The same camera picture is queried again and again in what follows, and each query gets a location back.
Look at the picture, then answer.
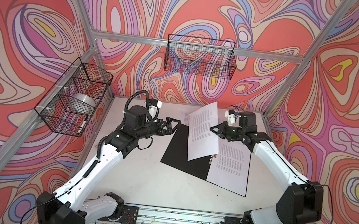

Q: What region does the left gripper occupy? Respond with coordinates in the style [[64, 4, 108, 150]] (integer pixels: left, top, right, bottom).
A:
[[133, 115, 181, 146]]

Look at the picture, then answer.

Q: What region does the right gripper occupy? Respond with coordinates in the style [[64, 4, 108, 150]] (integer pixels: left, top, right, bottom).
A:
[[210, 119, 247, 143]]

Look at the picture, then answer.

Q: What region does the red folder with black interior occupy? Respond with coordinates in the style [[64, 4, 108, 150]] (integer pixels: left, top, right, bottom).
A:
[[161, 125, 251, 197]]

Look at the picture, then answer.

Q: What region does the printed paper sheet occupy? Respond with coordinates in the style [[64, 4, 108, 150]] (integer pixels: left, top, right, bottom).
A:
[[187, 102, 219, 161], [207, 139, 251, 197]]

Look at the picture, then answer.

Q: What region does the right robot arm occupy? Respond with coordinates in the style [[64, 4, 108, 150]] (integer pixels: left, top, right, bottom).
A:
[[210, 122, 324, 224]]

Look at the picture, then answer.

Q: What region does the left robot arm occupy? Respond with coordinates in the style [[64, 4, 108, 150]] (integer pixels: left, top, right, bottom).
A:
[[36, 117, 181, 224]]

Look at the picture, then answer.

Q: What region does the silver tape roll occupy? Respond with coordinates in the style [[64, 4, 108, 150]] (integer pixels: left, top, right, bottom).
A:
[[70, 93, 96, 114]]

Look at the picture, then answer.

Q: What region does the black marker pen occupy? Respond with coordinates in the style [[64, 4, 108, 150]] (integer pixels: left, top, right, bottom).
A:
[[77, 116, 89, 135]]

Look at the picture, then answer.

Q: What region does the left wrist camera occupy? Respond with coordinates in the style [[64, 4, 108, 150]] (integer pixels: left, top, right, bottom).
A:
[[123, 96, 162, 129]]

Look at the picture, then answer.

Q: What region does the black wire basket back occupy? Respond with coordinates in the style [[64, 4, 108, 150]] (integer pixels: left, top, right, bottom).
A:
[[164, 34, 237, 80]]

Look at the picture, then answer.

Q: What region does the black wire basket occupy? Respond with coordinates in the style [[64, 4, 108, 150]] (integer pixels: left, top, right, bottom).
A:
[[34, 58, 113, 137], [164, 34, 237, 80]]

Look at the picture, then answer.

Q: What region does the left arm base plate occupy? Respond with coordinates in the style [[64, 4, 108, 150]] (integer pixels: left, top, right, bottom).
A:
[[95, 191, 141, 224]]

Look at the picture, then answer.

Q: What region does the black wire basket left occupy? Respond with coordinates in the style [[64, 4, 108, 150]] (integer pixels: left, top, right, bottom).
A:
[[34, 58, 113, 137]]

